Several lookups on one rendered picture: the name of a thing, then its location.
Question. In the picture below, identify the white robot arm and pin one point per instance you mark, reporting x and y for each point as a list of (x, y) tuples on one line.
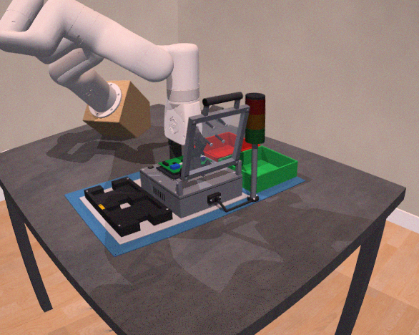
[(65, 25)]

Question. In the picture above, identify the red bin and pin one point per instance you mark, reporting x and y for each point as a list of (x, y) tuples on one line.
[(246, 146)]

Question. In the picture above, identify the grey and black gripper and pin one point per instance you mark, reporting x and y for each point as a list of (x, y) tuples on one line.
[(175, 123)]

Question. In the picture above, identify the green circuit board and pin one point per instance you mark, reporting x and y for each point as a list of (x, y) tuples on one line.
[(173, 165)]

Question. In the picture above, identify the green bin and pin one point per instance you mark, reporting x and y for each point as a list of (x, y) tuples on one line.
[(273, 168)]

